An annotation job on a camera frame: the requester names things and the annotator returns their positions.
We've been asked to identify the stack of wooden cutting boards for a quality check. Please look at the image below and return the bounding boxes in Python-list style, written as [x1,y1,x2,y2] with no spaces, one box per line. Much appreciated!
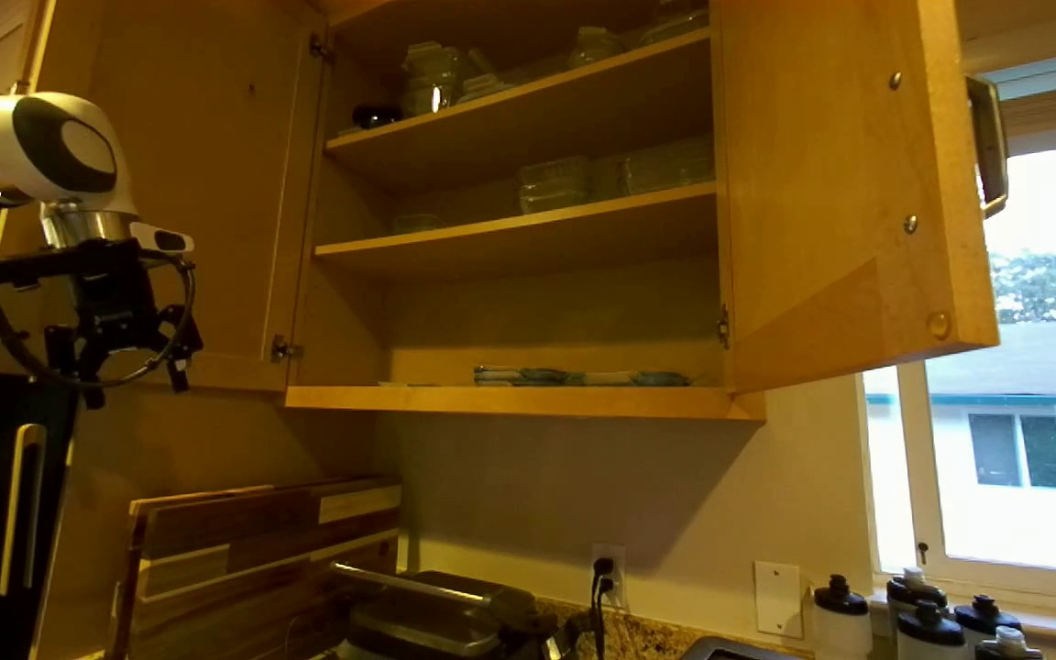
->
[104,474,404,660]

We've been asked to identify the wide wooden cabinet door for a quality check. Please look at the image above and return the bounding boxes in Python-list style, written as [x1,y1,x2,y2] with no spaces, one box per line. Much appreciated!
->
[0,0,329,394]

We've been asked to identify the window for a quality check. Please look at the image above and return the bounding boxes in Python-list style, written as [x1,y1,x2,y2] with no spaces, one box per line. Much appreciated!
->
[861,44,1056,626]

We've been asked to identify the tall stack of glass containers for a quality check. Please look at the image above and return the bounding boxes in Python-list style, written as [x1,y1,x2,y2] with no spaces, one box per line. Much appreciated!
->
[399,40,471,119]

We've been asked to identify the stack of container lids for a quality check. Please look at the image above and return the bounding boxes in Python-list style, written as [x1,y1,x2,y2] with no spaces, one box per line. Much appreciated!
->
[457,71,512,105]

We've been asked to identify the white wall socket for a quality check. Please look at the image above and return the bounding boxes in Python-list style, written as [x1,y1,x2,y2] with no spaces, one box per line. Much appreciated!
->
[589,542,629,612]

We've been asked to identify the stack of square glass containers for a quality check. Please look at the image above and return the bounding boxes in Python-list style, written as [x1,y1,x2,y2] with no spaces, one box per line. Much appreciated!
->
[517,155,595,216]

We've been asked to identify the black cable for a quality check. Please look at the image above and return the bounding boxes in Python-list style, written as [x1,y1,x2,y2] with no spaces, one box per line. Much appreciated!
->
[588,554,618,660]

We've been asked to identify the stack of rectangular glass containers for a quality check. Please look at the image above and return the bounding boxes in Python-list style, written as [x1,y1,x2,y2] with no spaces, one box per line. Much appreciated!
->
[618,135,716,197]

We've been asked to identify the dark tray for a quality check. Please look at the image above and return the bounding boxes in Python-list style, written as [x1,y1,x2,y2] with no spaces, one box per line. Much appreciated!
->
[678,635,815,660]

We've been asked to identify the flat glass containers with lids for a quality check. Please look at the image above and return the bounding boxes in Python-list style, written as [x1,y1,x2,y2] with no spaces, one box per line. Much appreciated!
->
[624,0,711,49]

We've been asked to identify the blank white wall plate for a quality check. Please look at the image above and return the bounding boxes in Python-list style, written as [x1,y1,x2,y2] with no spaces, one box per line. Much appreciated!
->
[753,559,805,641]

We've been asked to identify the wooden wall cabinet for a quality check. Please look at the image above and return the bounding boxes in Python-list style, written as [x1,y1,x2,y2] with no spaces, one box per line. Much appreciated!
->
[0,0,1011,423]

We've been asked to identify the wooden cabinet door with handle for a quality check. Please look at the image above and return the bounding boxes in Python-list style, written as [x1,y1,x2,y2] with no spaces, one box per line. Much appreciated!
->
[709,0,1011,396]

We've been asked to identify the round glass container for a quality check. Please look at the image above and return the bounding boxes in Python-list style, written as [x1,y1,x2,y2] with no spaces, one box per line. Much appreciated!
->
[566,25,626,71]

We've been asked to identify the black and silver grill press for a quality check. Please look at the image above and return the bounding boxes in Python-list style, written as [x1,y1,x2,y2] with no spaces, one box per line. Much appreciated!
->
[328,561,586,660]

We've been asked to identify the metal cabinet door handle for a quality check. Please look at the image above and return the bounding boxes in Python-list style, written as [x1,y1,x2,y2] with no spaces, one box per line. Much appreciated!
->
[965,74,1011,219]

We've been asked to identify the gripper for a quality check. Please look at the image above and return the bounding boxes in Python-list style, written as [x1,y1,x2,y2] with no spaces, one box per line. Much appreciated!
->
[43,266,206,412]

